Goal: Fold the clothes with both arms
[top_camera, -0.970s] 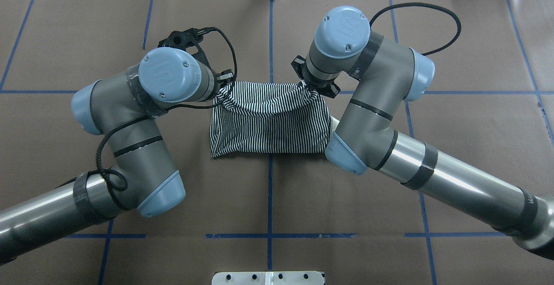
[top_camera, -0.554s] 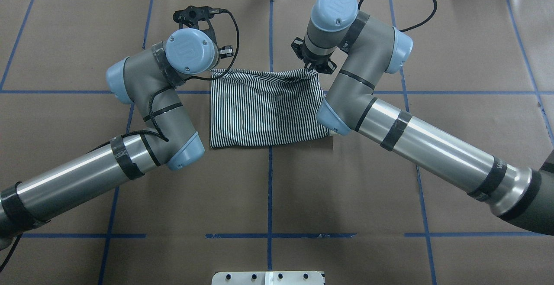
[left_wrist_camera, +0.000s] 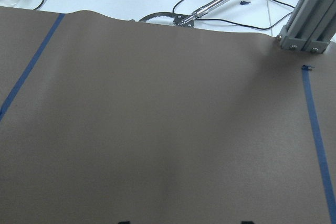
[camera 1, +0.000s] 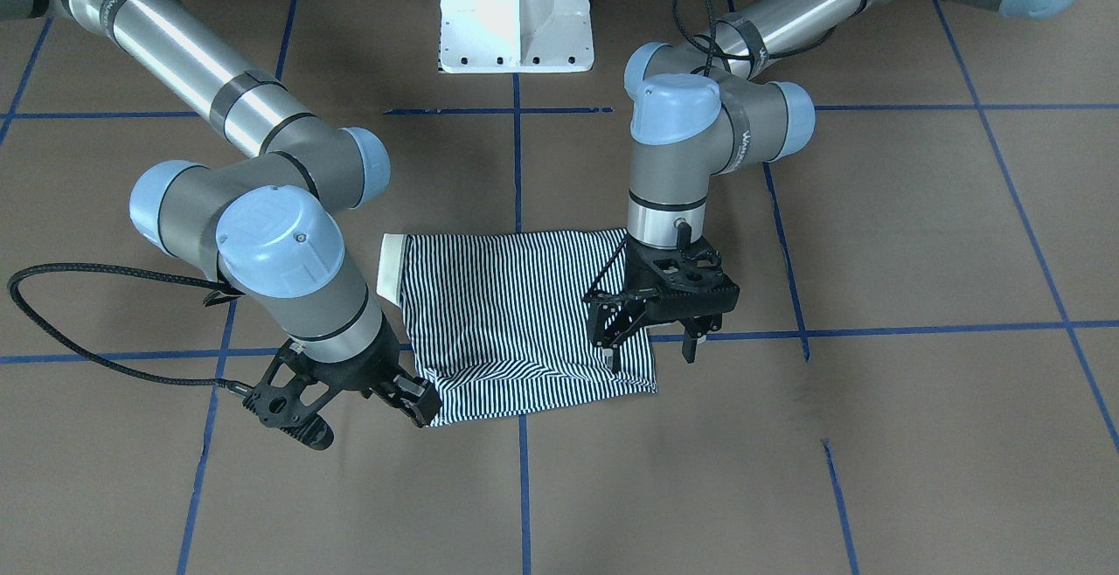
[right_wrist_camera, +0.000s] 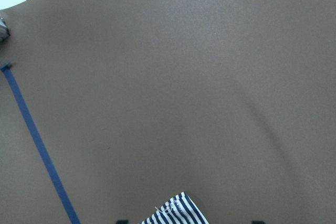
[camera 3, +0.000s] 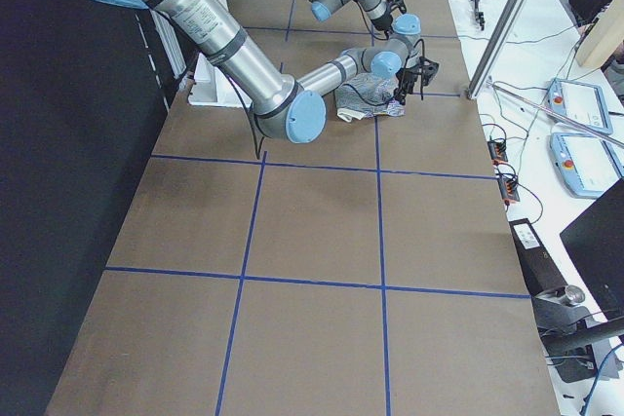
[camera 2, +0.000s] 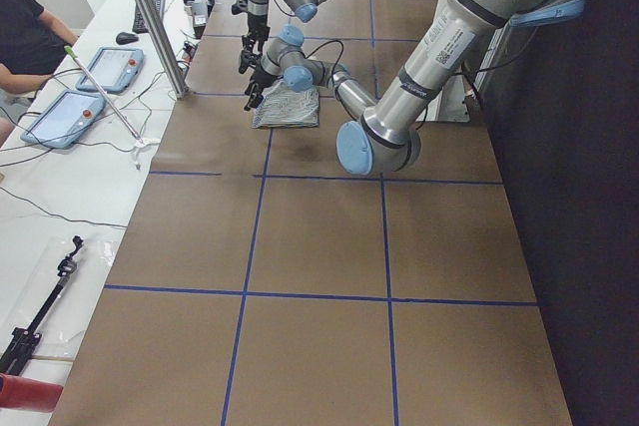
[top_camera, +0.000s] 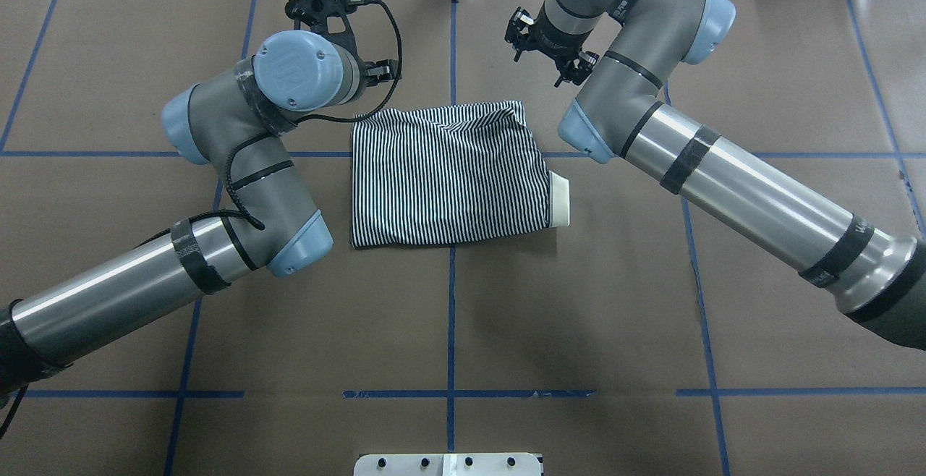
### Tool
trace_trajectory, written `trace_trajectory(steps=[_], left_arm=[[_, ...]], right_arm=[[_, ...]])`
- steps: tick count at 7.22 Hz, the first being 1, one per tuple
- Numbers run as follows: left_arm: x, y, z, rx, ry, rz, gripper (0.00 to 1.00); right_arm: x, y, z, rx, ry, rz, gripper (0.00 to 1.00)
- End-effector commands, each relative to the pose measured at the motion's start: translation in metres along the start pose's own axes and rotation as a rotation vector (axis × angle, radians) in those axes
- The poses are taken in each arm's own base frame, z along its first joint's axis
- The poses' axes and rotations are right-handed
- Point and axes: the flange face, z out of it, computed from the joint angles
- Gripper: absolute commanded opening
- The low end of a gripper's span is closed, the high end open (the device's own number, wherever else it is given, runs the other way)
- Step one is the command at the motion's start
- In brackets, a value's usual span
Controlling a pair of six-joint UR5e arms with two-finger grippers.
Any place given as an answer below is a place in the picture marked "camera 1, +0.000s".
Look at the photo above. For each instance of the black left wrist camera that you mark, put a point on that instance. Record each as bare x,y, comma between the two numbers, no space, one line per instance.
693,283

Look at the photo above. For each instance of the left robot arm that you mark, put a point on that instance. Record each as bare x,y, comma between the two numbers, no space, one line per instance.
699,111

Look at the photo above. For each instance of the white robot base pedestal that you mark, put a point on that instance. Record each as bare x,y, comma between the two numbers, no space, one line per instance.
515,36

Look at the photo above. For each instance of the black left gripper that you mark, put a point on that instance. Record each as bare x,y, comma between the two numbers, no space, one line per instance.
619,314

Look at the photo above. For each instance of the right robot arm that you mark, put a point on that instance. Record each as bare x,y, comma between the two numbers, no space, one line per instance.
263,228

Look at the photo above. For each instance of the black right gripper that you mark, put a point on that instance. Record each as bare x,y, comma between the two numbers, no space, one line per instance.
357,371

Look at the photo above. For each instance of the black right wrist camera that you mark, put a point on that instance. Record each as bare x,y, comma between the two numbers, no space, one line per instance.
281,406

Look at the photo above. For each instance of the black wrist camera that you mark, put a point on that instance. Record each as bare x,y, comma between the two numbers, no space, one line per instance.
693,283
281,406

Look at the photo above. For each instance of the navy white striped polo shirt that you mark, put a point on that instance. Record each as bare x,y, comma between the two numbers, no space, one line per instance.
497,322

